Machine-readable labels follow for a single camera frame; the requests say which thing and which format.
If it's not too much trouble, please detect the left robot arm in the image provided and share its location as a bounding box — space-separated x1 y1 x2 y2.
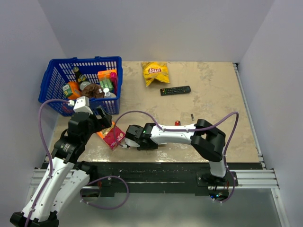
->
10 106 112 227

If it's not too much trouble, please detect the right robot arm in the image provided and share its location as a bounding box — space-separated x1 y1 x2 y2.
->
125 119 228 186

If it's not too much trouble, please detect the black TV remote control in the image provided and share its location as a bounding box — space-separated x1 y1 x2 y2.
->
160 86 191 96

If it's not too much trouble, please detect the pink orange candy box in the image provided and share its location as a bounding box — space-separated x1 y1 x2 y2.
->
96 122 125 150

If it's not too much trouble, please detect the small white-capped bottle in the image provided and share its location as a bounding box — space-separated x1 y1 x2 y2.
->
103 87 116 98

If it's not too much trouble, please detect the brown round package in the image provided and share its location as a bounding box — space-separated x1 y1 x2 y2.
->
81 84 104 99

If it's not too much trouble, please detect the orange green snack box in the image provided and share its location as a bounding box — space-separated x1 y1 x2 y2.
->
98 69 118 90

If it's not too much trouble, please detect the orange juice carton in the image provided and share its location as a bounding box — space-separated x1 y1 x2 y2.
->
62 81 81 100

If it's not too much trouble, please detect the dark glass bottle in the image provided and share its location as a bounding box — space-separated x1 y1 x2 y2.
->
72 66 90 91

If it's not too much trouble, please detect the blue plastic shopping basket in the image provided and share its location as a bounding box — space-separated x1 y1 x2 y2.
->
38 56 123 115

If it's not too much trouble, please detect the yellow Lays chips bag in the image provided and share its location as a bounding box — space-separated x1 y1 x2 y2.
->
141 61 170 87

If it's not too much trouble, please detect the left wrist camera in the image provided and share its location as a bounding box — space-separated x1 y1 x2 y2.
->
67 96 93 114

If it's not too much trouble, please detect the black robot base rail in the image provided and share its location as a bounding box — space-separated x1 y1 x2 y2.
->
87 162 238 197

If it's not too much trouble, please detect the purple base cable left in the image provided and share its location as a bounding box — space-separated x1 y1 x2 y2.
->
80 175 130 210

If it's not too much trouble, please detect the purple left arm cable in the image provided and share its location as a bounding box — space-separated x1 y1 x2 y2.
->
23 99 71 227

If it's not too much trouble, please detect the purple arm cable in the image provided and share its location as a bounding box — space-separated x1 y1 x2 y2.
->
23 99 71 227
113 110 240 204

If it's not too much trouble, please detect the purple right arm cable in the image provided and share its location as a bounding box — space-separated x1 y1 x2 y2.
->
113 110 240 204

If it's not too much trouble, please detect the aluminium frame rail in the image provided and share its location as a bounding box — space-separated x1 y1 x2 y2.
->
233 63 290 227

